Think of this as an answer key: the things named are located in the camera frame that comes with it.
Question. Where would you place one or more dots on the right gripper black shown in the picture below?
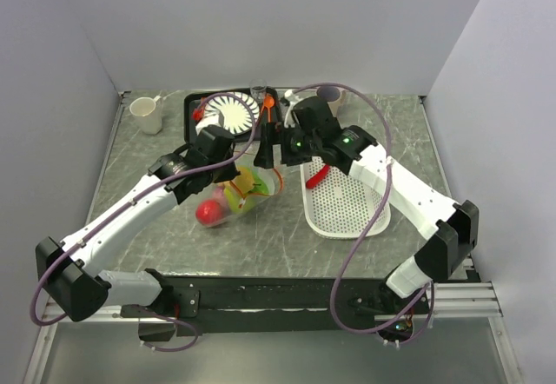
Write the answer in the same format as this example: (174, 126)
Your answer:
(271, 134)

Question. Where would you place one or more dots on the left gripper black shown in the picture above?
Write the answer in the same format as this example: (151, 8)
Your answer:
(229, 172)

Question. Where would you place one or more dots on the yellow lemon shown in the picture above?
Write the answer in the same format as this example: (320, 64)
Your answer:
(245, 181)

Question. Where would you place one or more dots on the clear zip top bag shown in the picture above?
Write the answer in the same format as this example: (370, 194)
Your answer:
(270, 177)

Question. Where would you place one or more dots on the green pear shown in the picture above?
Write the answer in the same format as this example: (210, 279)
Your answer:
(239, 205)

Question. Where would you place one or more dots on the red chili pepper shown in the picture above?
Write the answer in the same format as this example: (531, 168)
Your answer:
(316, 179)

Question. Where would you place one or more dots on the red apple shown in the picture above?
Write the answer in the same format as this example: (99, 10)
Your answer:
(209, 212)

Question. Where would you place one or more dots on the purple onion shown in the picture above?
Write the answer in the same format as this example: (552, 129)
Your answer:
(220, 195)

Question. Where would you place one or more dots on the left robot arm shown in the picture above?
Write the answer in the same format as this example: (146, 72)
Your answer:
(72, 271)

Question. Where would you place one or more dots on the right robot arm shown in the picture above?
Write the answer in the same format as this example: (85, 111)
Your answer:
(450, 229)

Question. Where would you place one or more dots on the black tray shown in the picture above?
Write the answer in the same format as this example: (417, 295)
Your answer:
(193, 111)

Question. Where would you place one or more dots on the orange spoon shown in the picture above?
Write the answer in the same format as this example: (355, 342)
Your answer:
(267, 106)

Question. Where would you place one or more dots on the striped white plate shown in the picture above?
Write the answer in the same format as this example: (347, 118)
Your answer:
(239, 113)

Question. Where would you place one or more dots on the clear glass cup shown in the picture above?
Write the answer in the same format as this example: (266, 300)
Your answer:
(258, 90)

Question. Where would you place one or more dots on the white cup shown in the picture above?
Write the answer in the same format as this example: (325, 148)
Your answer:
(147, 113)

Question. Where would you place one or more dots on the beige mug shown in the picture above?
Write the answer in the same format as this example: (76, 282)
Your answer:
(333, 96)

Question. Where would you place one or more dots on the white plastic basket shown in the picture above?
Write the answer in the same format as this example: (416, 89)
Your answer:
(338, 207)

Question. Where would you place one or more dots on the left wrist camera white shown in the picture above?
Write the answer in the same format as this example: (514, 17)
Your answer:
(211, 118)

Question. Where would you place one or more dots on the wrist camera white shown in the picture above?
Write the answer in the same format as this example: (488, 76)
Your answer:
(211, 118)
(289, 100)

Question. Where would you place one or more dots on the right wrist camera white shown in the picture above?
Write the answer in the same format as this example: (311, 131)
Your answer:
(289, 100)

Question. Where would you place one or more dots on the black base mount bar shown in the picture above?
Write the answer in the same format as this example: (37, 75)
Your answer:
(220, 304)

